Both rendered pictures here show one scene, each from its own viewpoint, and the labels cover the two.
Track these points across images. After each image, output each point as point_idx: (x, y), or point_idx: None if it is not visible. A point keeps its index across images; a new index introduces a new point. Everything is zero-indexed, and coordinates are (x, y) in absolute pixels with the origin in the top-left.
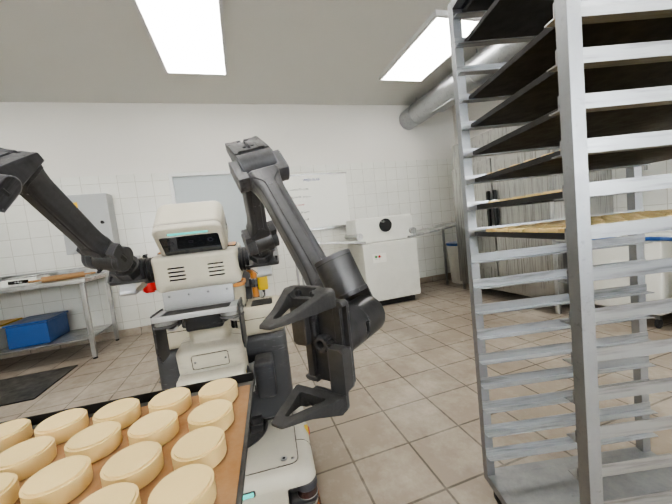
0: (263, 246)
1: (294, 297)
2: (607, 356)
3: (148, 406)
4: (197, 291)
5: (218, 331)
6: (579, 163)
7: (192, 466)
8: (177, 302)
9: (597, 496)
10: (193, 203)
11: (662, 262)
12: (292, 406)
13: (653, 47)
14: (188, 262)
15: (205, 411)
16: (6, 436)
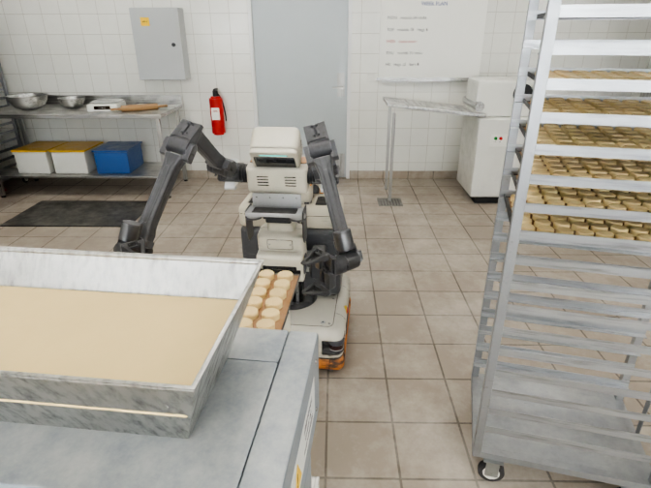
0: None
1: (316, 252)
2: (520, 311)
3: (259, 274)
4: (275, 197)
5: (287, 226)
6: (520, 194)
7: (276, 297)
8: (262, 201)
9: (489, 382)
10: (278, 129)
11: (576, 264)
12: (309, 289)
13: (608, 118)
14: (271, 173)
15: (280, 282)
16: None
